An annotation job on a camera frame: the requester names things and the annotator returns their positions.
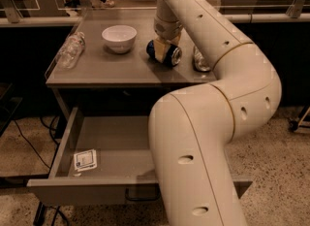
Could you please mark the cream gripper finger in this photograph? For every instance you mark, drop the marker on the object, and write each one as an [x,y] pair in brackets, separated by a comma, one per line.
[161,48]

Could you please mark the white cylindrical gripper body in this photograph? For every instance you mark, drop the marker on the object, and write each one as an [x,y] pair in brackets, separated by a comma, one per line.
[166,29]

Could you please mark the blue pepsi can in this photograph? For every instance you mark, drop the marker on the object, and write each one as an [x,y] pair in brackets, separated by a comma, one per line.
[173,56]

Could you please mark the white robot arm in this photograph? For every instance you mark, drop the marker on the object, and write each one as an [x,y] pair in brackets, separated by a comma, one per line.
[245,82]

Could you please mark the silver crushed soda can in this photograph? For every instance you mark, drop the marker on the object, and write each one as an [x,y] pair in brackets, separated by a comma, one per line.
[199,62]

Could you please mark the grey metal counter cabinet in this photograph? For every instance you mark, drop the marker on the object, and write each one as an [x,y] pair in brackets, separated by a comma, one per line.
[99,67]

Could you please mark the grey metal open drawer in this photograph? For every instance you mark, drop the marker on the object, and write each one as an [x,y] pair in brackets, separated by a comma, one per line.
[109,158]

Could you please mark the white ceramic bowl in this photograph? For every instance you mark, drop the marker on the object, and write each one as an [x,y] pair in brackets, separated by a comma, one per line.
[119,38]

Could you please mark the person white sneaker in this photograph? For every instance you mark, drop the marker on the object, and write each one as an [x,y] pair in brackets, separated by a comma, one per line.
[107,4]

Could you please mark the clear plastic water bottle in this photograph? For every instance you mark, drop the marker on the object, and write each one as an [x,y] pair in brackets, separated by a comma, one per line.
[71,50]

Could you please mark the white tag sticker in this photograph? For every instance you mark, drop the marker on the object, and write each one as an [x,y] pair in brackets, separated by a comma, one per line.
[85,160]

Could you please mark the black wheeled cart base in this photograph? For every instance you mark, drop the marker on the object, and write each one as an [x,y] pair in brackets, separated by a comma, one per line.
[302,120]

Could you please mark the white horizontal rail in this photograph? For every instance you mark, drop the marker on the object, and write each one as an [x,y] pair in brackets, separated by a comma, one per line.
[266,18]

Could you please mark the black drawer handle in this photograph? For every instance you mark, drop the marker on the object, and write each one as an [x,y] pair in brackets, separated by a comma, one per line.
[142,194]

